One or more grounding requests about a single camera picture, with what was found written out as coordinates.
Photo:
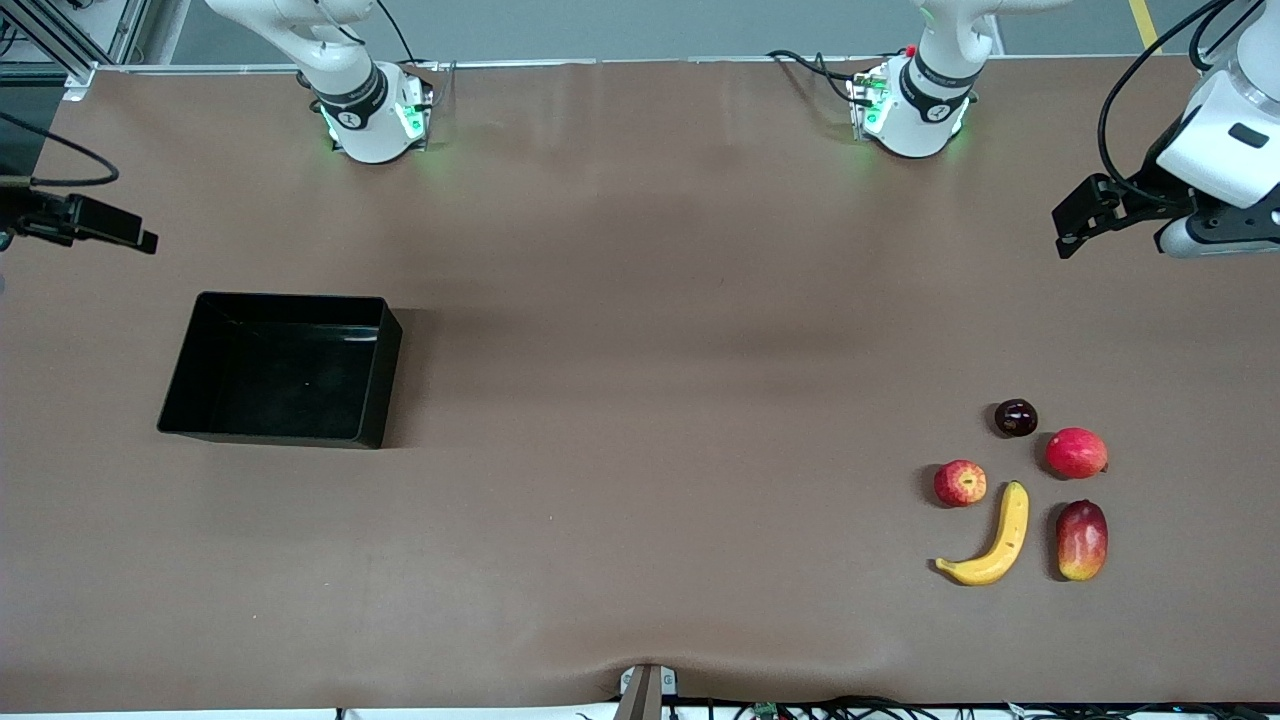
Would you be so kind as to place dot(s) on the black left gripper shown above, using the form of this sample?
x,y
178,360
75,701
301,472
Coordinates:
x,y
1150,190

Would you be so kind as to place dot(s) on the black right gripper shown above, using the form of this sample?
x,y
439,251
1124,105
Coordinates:
x,y
22,212

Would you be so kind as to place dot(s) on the black plastic box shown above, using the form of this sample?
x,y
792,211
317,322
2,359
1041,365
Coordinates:
x,y
280,380

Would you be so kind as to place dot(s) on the small red apple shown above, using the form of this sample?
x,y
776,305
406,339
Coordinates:
x,y
960,483

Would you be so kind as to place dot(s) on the yellow banana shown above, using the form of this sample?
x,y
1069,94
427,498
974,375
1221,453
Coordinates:
x,y
1010,530

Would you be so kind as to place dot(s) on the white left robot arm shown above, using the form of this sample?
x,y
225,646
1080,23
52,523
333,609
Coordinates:
x,y
925,110

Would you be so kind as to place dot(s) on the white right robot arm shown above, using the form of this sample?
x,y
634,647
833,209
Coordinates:
x,y
365,120

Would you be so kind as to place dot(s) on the dark purple plum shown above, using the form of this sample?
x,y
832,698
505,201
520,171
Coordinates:
x,y
1015,418

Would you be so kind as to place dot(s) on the round red peach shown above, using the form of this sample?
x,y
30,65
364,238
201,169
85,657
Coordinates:
x,y
1076,453

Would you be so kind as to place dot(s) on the red yellow mango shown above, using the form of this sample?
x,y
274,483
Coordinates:
x,y
1082,540

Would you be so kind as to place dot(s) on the brown table cover sheet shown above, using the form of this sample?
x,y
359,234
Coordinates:
x,y
600,550

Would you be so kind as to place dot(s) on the small green circuit board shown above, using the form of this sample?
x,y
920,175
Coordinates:
x,y
765,710

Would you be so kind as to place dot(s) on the aluminium frame profile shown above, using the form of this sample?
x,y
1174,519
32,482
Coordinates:
x,y
128,30
1212,65

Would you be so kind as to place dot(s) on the aluminium table edge rail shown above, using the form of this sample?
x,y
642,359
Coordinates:
x,y
650,61

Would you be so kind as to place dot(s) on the grey metal bracket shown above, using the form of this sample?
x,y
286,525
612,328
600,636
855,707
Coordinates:
x,y
668,682

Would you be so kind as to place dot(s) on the brown camera pole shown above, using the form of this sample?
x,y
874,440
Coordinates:
x,y
640,702

